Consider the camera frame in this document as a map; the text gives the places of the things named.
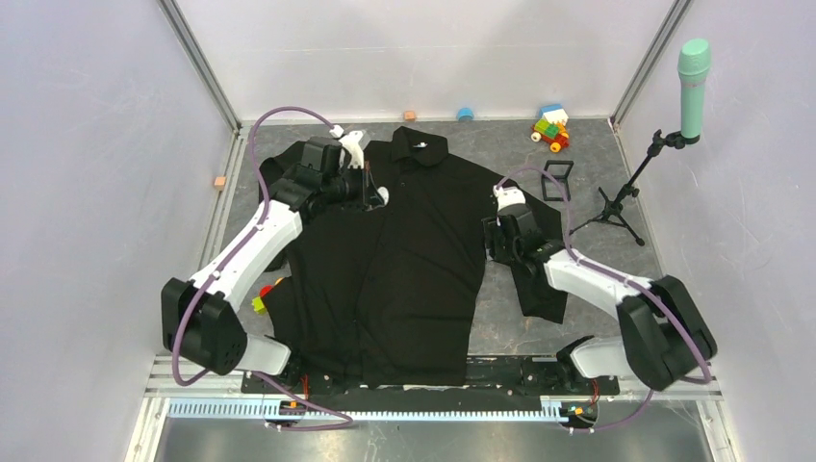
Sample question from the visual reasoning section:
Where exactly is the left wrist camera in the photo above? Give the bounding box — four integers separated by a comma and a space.
339, 130, 370, 169

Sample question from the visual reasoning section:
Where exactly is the black brooch display box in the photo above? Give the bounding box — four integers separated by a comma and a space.
541, 160, 574, 202

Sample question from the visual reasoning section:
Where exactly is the round silver brooch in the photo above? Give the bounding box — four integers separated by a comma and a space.
376, 187, 390, 206

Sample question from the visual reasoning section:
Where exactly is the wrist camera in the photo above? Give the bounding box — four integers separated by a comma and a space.
493, 185, 526, 216
339, 130, 370, 169

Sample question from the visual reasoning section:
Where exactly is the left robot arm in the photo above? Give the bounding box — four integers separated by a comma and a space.
161, 130, 388, 393

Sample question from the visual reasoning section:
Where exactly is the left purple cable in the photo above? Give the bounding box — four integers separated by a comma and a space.
170, 105, 356, 433

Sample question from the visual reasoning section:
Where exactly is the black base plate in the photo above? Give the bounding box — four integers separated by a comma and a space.
279, 355, 621, 412

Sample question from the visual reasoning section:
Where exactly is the blue cap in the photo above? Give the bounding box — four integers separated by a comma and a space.
456, 107, 474, 122

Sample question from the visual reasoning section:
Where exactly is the black tripod microphone stand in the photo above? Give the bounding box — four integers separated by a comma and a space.
569, 130, 701, 246

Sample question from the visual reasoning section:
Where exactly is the white toothed rail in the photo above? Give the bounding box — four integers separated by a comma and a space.
167, 398, 568, 424

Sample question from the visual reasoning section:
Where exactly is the black shirt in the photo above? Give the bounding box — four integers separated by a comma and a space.
251, 125, 572, 388

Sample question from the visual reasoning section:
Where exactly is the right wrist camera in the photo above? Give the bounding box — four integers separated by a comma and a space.
493, 185, 526, 216

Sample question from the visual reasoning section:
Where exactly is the colourful toy block car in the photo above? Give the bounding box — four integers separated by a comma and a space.
529, 104, 570, 153

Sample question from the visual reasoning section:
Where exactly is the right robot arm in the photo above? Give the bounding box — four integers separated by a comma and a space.
483, 200, 717, 393

